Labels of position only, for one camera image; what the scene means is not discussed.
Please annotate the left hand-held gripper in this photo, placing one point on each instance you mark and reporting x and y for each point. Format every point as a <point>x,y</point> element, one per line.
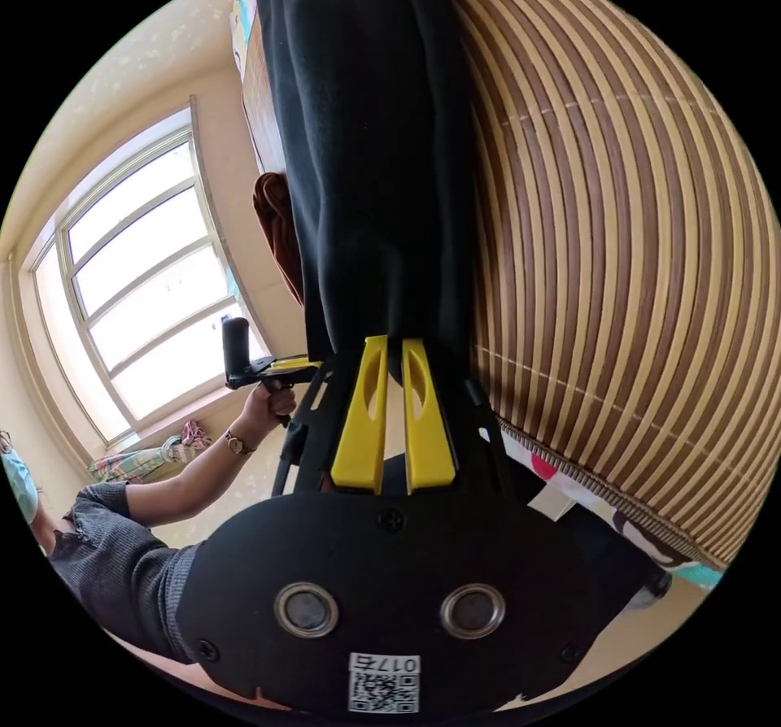
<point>261,373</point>

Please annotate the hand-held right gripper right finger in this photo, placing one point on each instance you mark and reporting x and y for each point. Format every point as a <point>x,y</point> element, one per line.
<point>430,440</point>

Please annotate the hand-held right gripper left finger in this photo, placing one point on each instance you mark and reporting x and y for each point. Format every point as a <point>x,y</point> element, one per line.
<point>357,434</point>

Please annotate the black pants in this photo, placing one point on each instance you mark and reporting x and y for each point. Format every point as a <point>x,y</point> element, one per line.
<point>366,160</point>

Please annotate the person's left forearm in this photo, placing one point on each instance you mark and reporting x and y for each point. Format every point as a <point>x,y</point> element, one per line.
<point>189,474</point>

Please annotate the person's left hand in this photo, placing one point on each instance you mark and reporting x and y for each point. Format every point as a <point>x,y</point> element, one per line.
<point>265,407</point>

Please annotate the brown garment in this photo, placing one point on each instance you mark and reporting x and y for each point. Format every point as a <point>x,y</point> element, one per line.
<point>277,239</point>

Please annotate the window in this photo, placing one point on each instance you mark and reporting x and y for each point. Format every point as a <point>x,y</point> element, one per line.
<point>140,275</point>

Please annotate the plaid cloth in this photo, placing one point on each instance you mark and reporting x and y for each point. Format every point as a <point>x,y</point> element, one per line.
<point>140,461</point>

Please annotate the bed with striped woven mat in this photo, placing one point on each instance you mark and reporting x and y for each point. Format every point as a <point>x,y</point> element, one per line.
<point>610,251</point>

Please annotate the person's body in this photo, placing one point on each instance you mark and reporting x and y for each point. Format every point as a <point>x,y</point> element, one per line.
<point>122,562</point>

